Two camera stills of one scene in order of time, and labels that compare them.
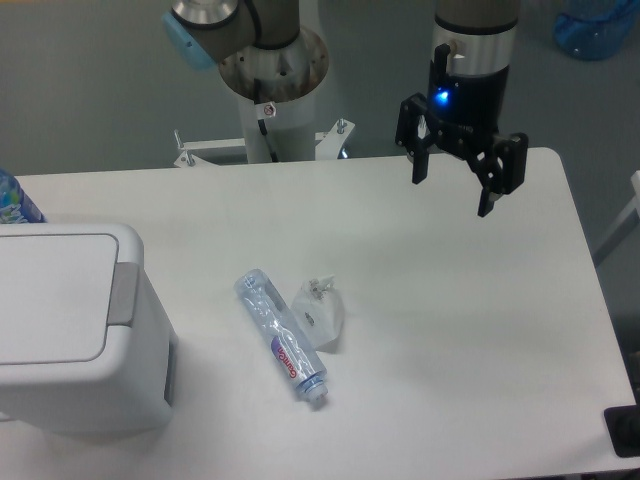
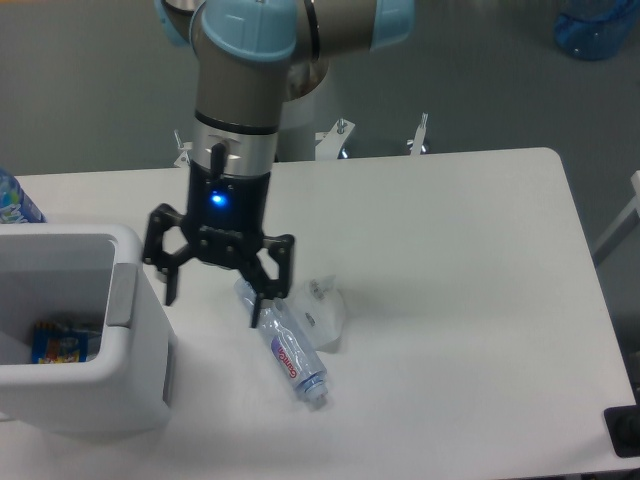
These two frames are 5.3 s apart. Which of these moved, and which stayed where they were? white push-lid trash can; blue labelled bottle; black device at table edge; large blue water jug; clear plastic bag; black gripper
Moved: white push-lid trash can; black gripper
Stayed: blue labelled bottle; black device at table edge; large blue water jug; clear plastic bag
